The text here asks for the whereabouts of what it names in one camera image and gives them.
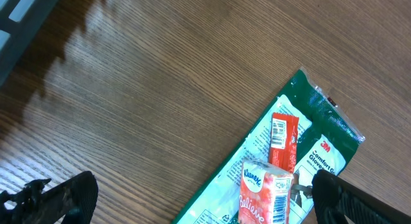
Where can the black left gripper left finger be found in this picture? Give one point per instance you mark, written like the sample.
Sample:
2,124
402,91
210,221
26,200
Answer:
72,201

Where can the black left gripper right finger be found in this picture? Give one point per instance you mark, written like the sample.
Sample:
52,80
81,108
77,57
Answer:
337,201

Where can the red Kleenex tissue pack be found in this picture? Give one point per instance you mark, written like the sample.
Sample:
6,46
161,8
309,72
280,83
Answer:
264,193

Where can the green 3M gloves package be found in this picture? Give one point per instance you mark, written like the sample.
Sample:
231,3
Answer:
302,131

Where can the red snack packet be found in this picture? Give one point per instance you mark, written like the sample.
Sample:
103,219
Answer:
283,141

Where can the grey mesh shopping basket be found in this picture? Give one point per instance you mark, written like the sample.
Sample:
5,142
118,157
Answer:
20,22

